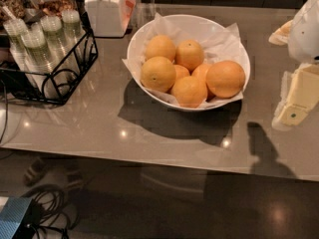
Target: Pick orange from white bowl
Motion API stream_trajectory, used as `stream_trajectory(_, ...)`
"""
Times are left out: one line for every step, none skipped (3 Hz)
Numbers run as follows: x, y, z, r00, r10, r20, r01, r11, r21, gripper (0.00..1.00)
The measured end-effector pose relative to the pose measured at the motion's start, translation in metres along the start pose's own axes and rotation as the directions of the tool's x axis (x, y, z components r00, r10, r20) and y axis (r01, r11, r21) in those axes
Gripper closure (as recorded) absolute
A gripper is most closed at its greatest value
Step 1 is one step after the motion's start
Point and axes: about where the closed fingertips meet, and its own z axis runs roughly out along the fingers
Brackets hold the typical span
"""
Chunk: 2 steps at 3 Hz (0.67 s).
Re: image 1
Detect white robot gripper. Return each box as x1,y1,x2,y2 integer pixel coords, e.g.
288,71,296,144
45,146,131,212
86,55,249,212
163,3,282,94
268,0,319,130

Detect white ceramic bowl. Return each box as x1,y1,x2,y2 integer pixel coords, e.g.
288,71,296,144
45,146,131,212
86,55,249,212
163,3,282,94
126,14,251,113

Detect orange partly hidden right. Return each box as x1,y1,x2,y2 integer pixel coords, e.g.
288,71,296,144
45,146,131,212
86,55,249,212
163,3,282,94
191,63,214,101

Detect small orange in middle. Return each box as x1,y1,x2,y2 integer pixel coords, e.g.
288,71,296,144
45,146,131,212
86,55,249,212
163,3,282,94
174,65,189,80

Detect white lidded jar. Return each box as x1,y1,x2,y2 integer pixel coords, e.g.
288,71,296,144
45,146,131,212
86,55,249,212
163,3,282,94
85,0,136,38

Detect stack of clear cups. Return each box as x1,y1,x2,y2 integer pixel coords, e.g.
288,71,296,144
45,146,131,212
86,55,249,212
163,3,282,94
21,29,62,100
62,9,85,62
3,19,37,88
40,16,79,82

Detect glass jar with granola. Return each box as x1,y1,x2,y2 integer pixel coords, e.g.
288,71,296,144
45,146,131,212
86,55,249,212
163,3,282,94
0,0,25,18

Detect blue grey box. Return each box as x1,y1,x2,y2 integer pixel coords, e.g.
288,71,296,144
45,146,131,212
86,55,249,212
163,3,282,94
0,197,41,239

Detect black wire rack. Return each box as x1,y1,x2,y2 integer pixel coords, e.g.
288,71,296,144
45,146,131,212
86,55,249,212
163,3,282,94
0,14,98,105

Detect black cables on floor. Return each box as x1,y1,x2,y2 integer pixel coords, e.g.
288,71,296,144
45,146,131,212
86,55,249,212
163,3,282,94
19,182,81,239

